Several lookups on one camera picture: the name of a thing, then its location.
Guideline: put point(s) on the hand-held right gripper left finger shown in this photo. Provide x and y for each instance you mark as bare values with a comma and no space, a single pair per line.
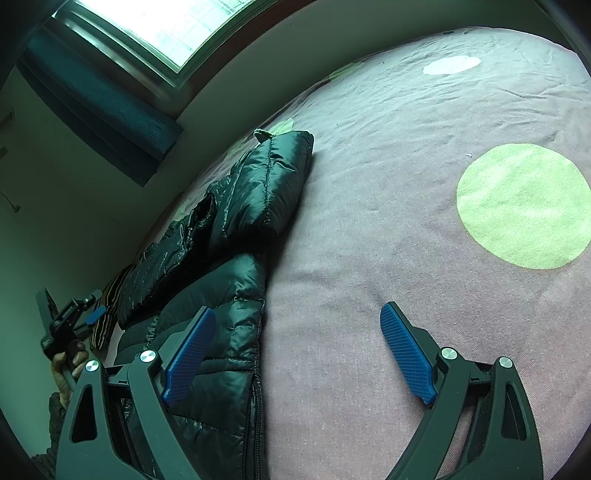
189,355

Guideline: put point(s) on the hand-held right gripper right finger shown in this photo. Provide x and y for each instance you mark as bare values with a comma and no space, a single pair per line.
406,355

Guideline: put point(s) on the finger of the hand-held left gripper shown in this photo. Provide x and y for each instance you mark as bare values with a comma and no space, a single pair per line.
96,316
87,297

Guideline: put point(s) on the dark green puffer jacket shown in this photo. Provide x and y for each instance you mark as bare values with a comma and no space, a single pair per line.
244,194

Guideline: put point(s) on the person's left forearm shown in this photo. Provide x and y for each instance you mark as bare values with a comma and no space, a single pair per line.
51,424

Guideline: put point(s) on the person's left hand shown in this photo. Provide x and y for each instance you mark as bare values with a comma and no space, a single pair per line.
69,364

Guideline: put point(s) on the striped cloth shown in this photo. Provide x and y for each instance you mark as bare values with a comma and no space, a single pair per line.
105,318

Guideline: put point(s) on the pink dotted bed sheet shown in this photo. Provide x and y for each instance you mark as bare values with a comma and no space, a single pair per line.
369,207

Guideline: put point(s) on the teal curtain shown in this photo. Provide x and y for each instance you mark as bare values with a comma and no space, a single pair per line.
101,115

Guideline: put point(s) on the window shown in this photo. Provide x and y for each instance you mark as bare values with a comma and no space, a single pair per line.
152,32

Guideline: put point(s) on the wall bracket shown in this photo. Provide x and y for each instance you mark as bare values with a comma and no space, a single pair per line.
6,119

